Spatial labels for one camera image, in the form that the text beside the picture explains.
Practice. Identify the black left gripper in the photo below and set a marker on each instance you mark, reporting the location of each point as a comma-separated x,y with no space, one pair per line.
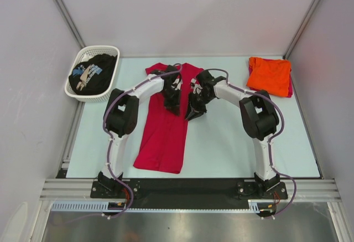
173,107

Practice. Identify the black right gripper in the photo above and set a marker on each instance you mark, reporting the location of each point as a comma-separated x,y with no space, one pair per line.
194,111

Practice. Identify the red polo shirt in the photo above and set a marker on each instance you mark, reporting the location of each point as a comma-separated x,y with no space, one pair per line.
164,137

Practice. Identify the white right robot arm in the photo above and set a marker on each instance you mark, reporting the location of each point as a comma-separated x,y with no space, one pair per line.
258,114

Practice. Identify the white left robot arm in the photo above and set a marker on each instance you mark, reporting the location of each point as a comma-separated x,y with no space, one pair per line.
121,117

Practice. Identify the folded orange t shirt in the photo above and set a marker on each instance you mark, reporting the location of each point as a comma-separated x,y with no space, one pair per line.
271,76

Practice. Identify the black printed t shirt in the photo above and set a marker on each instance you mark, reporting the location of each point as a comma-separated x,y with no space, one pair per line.
94,76

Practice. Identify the white plastic laundry basket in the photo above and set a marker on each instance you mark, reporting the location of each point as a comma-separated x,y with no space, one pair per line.
84,55

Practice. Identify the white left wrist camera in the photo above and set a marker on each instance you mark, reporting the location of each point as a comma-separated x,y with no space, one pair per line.
176,85

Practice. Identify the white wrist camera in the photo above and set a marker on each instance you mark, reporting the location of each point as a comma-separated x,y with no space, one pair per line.
176,85
195,86

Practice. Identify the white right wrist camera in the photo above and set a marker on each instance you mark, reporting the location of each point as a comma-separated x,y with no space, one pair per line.
195,86

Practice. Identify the aluminium frame rail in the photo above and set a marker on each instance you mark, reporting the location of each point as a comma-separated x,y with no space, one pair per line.
308,190

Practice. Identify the grey slotted cable duct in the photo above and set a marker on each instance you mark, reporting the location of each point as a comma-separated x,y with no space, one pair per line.
95,206

